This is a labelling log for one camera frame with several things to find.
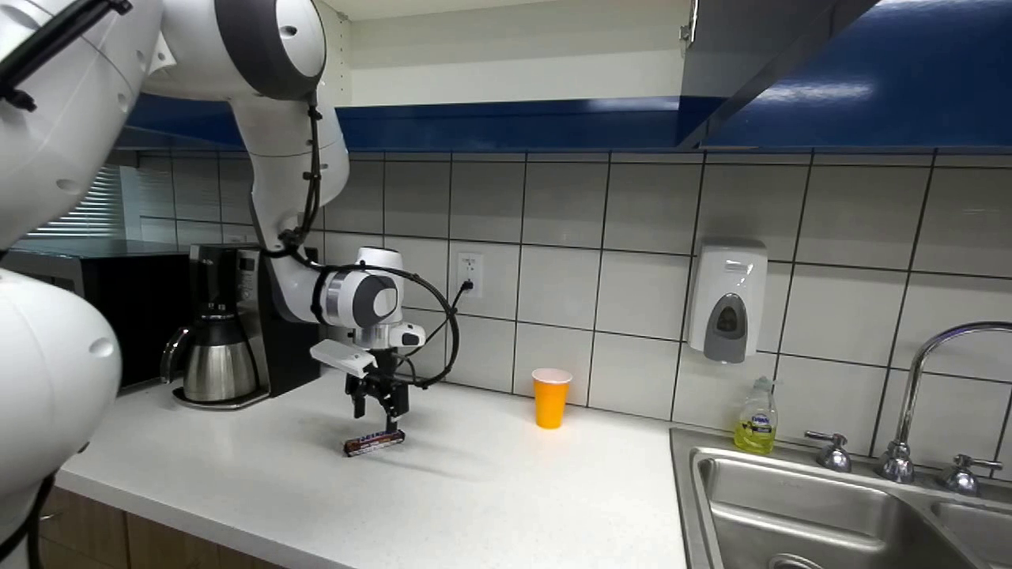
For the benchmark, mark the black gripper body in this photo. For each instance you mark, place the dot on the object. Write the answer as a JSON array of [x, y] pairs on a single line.
[[379, 383]]

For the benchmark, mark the Snickers snack bar packet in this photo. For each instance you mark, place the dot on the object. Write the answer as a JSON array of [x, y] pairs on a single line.
[[371, 440]]

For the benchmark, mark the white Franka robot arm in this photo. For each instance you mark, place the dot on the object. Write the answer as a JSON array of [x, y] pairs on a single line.
[[286, 137]]

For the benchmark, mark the wooden base cabinet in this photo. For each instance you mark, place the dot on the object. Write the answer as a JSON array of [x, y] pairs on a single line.
[[160, 538]]

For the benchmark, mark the blue cabinet door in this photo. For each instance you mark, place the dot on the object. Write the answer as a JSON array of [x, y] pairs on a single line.
[[760, 52]]

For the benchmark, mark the steel black coffee maker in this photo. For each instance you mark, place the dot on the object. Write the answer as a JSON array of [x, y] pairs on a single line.
[[286, 337]]

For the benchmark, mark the steel coffee carafe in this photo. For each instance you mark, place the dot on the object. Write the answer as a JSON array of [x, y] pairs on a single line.
[[215, 366]]

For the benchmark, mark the orange plastic cup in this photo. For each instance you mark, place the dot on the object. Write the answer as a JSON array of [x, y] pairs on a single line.
[[550, 399]]

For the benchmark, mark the black microwave oven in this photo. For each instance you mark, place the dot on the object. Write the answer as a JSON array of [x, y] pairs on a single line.
[[137, 317]]

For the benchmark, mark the yellow dish soap bottle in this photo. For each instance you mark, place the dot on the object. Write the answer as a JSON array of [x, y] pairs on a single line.
[[753, 428]]

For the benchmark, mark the stainless steel sink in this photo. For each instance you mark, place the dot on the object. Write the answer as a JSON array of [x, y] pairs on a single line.
[[802, 516]]

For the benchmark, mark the chrome gooseneck faucet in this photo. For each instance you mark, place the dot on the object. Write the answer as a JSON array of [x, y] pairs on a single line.
[[914, 381]]

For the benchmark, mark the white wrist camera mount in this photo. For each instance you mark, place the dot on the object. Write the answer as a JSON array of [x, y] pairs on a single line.
[[341, 360]]

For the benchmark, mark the white wall power outlet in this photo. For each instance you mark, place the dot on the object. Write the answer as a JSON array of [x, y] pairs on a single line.
[[471, 263]]

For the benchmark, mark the white wall soap dispenser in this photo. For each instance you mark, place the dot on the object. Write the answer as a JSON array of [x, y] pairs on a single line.
[[729, 305]]

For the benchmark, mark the white interior wall cabinet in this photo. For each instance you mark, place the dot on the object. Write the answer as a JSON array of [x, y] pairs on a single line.
[[506, 52]]

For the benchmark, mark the blue closed wall cabinet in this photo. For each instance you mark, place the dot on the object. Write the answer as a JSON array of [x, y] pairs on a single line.
[[904, 73]]

